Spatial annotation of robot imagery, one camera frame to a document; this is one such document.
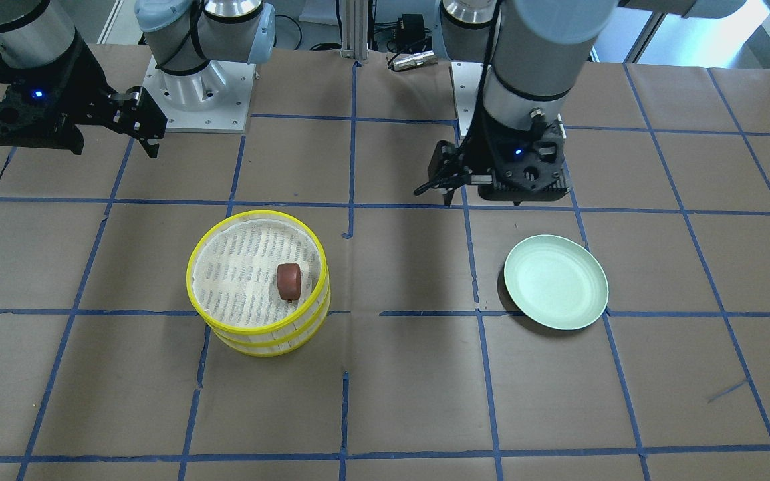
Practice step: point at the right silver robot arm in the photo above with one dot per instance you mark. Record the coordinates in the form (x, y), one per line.
(183, 36)

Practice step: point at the aluminium frame post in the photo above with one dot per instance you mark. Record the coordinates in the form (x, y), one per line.
(355, 23)

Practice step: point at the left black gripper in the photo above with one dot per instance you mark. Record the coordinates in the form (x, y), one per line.
(444, 162)

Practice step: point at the yellow steamer layer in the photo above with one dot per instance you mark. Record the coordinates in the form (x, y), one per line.
(232, 274)
(282, 340)

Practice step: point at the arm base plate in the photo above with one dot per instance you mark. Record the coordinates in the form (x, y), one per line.
(215, 100)
(466, 80)

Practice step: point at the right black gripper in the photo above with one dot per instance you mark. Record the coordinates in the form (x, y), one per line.
(85, 88)

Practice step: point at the brown bun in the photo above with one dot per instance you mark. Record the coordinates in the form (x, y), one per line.
(289, 281)

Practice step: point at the light green plate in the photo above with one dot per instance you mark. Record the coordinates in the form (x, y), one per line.
(556, 282)

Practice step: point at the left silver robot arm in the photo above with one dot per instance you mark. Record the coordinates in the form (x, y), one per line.
(531, 54)

